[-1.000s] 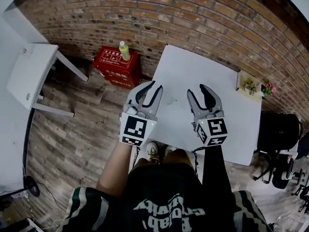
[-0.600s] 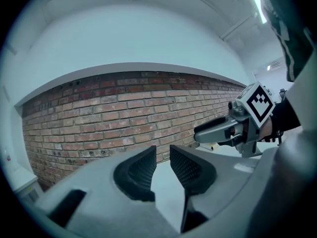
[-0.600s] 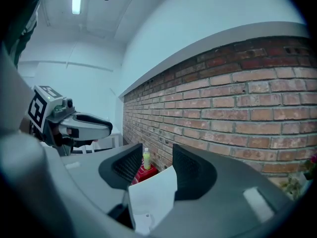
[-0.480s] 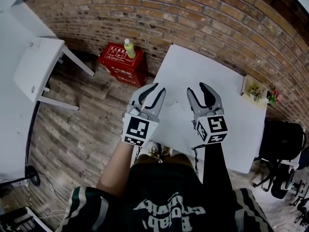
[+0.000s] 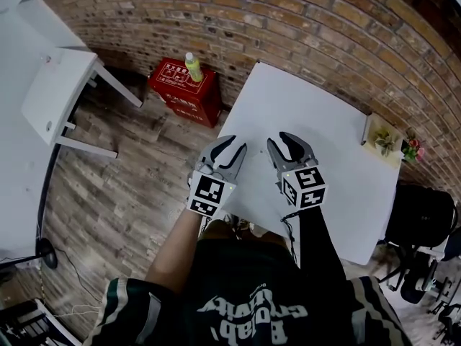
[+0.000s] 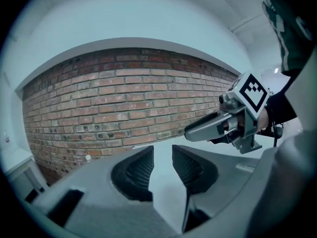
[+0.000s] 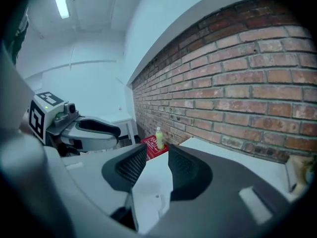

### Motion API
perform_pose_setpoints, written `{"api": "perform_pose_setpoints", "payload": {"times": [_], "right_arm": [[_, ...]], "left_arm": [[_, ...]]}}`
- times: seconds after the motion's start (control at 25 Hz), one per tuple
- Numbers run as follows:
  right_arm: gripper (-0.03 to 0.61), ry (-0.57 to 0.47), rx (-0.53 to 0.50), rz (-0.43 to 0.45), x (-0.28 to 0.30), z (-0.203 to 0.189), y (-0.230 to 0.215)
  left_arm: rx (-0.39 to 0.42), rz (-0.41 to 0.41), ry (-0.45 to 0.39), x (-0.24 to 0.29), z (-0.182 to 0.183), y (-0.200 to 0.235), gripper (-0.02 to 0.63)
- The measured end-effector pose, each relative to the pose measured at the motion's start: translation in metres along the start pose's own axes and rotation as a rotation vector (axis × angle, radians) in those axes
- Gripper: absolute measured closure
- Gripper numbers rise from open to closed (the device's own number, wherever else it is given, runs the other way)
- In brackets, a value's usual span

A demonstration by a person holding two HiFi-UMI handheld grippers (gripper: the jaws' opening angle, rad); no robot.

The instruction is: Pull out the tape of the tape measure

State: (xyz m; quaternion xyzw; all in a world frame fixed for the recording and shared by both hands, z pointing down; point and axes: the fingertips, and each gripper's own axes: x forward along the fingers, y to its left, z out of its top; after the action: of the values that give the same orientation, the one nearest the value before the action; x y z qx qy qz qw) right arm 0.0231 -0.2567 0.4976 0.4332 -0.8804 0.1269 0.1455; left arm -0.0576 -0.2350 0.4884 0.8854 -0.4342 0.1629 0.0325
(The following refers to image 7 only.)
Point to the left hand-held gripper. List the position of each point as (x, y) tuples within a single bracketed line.
[(39, 115)]

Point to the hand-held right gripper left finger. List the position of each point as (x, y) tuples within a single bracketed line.
[(94, 172)]

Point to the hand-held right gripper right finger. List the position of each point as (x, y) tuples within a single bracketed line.
[(223, 182)]

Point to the white plastic part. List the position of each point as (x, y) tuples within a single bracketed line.
[(148, 207)]

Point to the small white side table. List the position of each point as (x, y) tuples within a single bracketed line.
[(121, 120)]

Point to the red box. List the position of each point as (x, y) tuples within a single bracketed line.
[(151, 145)]

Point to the yellow-green drink bottle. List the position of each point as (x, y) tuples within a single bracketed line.
[(159, 139)]

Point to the person's dark green shirt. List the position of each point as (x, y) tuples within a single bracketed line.
[(17, 38)]

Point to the long ceiling light tube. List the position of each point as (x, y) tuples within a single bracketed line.
[(60, 1)]

